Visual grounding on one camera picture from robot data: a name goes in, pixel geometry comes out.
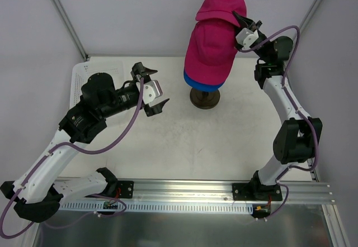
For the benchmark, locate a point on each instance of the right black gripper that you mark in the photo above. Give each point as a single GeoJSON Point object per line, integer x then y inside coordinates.
{"type": "Point", "coordinates": [249, 24]}

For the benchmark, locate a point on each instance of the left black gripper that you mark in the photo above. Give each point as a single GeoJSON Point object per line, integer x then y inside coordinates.
{"type": "Point", "coordinates": [140, 91]}

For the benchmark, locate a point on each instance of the pink cap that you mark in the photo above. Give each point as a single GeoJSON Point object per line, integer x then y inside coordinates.
{"type": "Point", "coordinates": [221, 10]}
{"type": "Point", "coordinates": [211, 52]}

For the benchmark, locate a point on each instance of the blue cap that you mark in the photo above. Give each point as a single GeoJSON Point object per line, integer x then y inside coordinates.
{"type": "Point", "coordinates": [200, 86]}

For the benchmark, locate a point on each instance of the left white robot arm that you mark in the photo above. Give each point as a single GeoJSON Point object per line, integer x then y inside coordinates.
{"type": "Point", "coordinates": [36, 196]}

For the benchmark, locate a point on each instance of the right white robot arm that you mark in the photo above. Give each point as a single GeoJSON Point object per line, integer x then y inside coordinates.
{"type": "Point", "coordinates": [296, 143]}

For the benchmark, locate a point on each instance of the white plastic basket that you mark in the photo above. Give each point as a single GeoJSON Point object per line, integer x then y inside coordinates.
{"type": "Point", "coordinates": [82, 71]}

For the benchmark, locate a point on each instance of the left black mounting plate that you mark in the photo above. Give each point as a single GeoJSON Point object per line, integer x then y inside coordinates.
{"type": "Point", "coordinates": [124, 189]}

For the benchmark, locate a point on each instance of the black mounting plate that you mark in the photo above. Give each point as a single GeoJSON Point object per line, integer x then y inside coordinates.
{"type": "Point", "coordinates": [124, 189]}
{"type": "Point", "coordinates": [259, 192]}

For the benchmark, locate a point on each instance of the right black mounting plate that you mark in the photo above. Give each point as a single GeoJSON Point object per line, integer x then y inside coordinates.
{"type": "Point", "coordinates": [259, 192]}

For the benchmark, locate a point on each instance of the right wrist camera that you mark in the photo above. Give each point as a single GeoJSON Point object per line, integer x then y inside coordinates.
{"type": "Point", "coordinates": [246, 38]}

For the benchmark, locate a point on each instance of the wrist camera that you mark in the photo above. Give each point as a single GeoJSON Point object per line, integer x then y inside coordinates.
{"type": "Point", "coordinates": [149, 92]}
{"type": "Point", "coordinates": [246, 38]}

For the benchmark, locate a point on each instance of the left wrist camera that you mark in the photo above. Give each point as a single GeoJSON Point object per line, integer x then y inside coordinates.
{"type": "Point", "coordinates": [149, 92]}

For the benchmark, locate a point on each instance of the white slotted cable duct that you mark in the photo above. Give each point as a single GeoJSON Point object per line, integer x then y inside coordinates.
{"type": "Point", "coordinates": [160, 207]}

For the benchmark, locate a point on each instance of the aluminium rail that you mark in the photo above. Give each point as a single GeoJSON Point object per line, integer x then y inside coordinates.
{"type": "Point", "coordinates": [220, 191]}

